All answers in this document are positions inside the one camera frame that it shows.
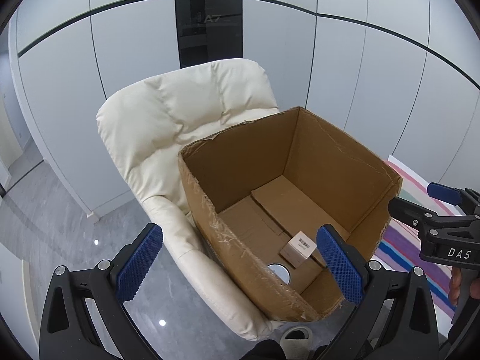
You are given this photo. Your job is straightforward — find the jar with silver lid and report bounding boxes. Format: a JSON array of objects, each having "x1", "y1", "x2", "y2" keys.
[{"x1": 266, "y1": 263, "x2": 292, "y2": 285}]

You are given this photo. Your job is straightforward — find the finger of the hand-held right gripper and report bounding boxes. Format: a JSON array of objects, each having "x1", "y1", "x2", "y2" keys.
[
  {"x1": 388, "y1": 196, "x2": 439, "y2": 230},
  {"x1": 427, "y1": 182, "x2": 480, "y2": 215}
]

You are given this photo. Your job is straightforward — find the black glass wall panel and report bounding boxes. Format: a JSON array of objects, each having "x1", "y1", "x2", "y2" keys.
[{"x1": 173, "y1": 0, "x2": 244, "y2": 69}]

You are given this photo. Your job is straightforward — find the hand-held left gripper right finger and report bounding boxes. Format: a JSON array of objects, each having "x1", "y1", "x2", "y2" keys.
[{"x1": 316, "y1": 224, "x2": 439, "y2": 360}]

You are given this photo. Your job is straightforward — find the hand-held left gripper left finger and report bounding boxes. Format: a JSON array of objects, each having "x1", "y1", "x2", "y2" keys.
[{"x1": 39, "y1": 222, "x2": 164, "y2": 360}]

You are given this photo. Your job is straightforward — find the cream padded armchair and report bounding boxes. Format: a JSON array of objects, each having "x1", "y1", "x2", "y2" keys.
[{"x1": 95, "y1": 58, "x2": 312, "y2": 342}]

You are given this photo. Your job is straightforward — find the person's dark trouser leg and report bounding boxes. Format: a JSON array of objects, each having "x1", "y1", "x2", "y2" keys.
[{"x1": 240, "y1": 339, "x2": 331, "y2": 360}]

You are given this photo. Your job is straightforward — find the striped blanket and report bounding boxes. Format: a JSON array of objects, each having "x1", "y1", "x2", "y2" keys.
[{"x1": 375, "y1": 159, "x2": 480, "y2": 312}]

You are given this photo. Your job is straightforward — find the beige slipper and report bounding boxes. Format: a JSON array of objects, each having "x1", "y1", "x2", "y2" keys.
[{"x1": 280, "y1": 325, "x2": 314, "y2": 360}]

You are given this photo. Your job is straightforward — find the brown cardboard box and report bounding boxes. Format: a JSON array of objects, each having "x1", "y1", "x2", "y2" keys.
[{"x1": 178, "y1": 106, "x2": 404, "y2": 323}]

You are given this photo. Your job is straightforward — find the person's right hand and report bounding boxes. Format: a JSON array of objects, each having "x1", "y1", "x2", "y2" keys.
[{"x1": 449, "y1": 266, "x2": 464, "y2": 307}]

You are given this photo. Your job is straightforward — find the small white carton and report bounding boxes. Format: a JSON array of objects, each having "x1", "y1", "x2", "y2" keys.
[{"x1": 280, "y1": 230, "x2": 317, "y2": 269}]

